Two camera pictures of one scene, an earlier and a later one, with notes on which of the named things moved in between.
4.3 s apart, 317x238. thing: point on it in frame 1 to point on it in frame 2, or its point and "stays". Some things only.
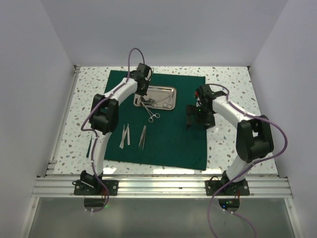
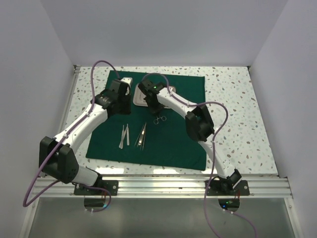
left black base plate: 95,187 stays
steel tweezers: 124,134 stays
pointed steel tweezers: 142,139 stays
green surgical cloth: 155,137 stays
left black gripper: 143,92 to 127,110
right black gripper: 209,122 to 154,110
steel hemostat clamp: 151,119 to 163,118
